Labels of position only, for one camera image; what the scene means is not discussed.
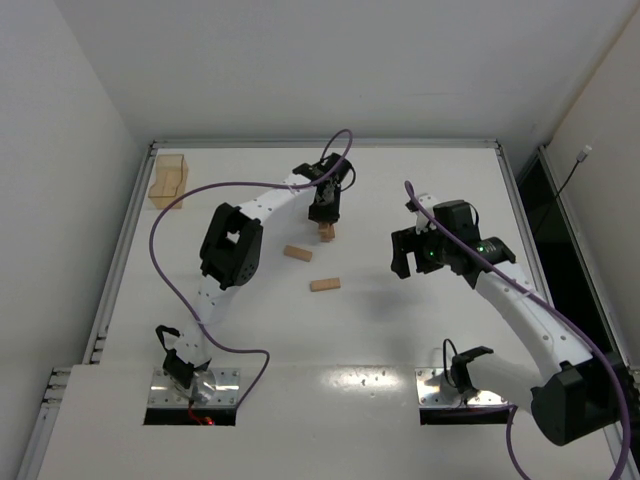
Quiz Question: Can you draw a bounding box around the wood block four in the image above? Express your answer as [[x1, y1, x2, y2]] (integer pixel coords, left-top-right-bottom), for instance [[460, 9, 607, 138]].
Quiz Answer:
[[318, 223, 335, 238]]

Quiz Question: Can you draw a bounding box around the wood block three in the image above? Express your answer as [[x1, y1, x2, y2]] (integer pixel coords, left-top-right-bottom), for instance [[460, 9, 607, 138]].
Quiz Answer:
[[283, 245, 313, 262]]

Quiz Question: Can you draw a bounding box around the wood block six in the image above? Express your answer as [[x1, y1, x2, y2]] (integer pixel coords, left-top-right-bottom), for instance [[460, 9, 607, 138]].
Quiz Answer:
[[310, 277, 341, 292]]

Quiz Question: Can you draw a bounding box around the transparent orange plastic box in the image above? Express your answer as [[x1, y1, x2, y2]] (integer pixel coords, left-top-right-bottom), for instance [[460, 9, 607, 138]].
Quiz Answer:
[[148, 154, 189, 210]]

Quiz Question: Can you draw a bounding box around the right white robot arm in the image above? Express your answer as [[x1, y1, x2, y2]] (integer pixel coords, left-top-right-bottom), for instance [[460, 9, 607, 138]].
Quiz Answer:
[[391, 198, 630, 446]]

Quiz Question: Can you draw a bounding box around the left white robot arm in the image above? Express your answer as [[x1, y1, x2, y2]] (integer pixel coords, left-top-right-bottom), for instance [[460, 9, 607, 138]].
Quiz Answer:
[[149, 153, 354, 353]]

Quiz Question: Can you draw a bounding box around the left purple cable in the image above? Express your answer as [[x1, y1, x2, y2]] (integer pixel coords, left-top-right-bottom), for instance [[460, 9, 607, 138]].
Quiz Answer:
[[148, 128, 354, 401]]

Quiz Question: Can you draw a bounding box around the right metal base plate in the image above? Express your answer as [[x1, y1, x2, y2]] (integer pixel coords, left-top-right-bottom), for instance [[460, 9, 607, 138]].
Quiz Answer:
[[415, 367, 509, 410]]

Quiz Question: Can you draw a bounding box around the metal base plate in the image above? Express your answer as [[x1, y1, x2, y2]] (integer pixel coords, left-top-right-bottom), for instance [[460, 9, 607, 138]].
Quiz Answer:
[[147, 369, 240, 409], [415, 367, 509, 410]]

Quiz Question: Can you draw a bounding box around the black wall cable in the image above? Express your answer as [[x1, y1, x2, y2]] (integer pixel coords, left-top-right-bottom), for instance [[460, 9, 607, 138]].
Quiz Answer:
[[519, 145, 593, 236]]

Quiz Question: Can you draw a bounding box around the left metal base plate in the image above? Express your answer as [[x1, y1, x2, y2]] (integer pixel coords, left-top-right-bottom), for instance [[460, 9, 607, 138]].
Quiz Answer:
[[147, 369, 240, 409]]

